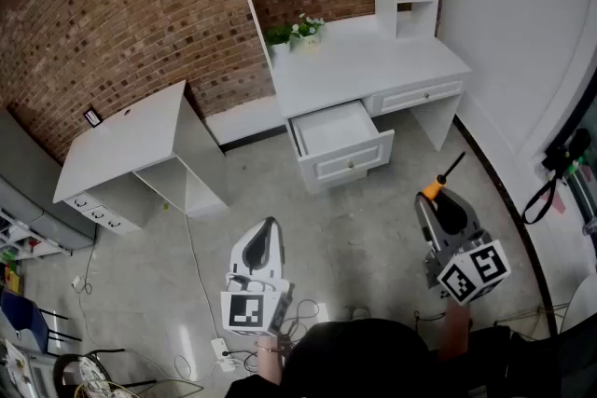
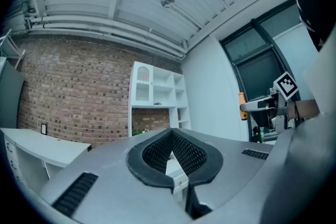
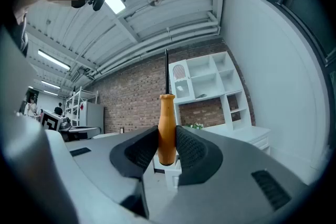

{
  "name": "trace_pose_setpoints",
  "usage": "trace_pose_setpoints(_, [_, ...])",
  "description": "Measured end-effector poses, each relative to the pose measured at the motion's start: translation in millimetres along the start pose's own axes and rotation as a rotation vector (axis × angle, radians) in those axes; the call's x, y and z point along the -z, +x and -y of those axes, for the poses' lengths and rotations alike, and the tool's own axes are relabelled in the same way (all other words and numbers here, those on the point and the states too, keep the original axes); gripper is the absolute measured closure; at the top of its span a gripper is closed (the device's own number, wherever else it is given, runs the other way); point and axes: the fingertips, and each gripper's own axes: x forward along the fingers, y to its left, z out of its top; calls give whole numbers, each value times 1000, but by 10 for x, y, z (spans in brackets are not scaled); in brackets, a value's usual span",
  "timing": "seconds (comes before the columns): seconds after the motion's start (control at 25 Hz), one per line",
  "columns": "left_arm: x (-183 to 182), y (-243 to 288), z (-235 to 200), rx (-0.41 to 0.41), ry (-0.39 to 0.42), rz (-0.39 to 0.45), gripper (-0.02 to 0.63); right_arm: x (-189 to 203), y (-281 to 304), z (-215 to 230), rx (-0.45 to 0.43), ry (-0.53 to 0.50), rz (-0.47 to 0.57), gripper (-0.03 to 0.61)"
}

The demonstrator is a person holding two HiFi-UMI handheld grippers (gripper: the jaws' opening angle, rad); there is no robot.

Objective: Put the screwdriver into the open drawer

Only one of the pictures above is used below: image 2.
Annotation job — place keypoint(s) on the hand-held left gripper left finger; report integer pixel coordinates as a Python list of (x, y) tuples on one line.
[(110, 191)]

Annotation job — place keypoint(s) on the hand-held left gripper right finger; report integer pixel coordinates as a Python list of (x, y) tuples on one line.
[(231, 178)]

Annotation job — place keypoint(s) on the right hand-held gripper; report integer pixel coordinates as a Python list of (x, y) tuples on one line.
[(284, 86)]

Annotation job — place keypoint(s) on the person's right forearm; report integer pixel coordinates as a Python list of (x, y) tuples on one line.
[(307, 108)]

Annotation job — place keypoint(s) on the dark framed window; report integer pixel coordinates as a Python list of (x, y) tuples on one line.
[(257, 65)]

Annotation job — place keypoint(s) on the black wrist band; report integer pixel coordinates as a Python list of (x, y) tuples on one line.
[(296, 110)]

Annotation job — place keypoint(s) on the long white desk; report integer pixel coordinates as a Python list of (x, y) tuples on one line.
[(44, 144)]

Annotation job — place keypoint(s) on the white shelf unit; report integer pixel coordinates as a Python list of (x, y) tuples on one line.
[(162, 81)]

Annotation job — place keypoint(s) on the round ceiling fixture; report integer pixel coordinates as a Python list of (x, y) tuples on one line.
[(167, 1)]

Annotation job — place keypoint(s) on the tall grey cabinet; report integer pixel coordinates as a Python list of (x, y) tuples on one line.
[(10, 97)]

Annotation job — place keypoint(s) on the white ceiling pipes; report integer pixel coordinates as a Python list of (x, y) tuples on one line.
[(105, 26)]

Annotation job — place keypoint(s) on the black wall outlet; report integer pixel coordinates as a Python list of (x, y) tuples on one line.
[(43, 129)]

